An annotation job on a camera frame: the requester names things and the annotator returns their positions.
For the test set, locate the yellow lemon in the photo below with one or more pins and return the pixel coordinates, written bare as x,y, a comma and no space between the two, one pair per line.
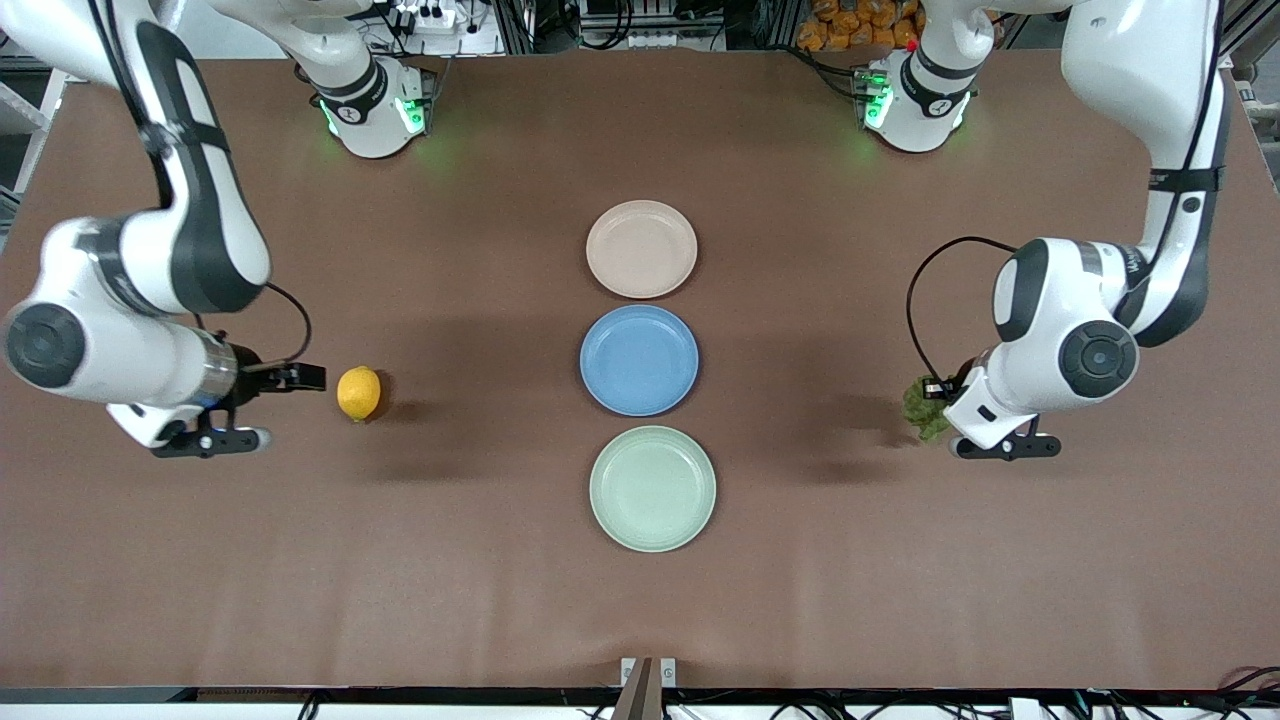
358,393

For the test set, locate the bag of orange items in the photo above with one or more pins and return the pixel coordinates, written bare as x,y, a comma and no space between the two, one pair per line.
850,25

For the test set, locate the aluminium frame profile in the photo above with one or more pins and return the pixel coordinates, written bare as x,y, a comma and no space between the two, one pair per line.
40,95
1250,30

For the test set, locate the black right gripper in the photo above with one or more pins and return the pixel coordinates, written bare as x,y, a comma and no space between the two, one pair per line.
249,377

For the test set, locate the pale green round plate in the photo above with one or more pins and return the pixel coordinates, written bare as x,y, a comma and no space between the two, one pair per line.
652,490

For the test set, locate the blue round plate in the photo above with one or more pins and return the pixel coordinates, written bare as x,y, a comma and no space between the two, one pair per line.
640,360

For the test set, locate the white power strip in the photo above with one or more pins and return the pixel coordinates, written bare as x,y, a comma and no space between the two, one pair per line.
430,20

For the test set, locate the beige round plate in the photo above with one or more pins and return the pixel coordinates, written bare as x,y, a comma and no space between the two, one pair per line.
640,250

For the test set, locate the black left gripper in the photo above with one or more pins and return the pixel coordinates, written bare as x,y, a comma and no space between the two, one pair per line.
962,383

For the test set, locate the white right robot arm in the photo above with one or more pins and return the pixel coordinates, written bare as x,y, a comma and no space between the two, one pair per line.
200,200

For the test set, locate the small metal bracket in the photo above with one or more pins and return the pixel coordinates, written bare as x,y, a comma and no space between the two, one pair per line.
668,672

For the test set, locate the green lettuce leaf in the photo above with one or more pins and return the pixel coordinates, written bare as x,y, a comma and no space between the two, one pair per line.
925,420

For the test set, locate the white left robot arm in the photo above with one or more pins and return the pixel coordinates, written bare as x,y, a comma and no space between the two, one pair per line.
1050,320

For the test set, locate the grey camera pole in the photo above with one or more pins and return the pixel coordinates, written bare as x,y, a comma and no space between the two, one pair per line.
640,700

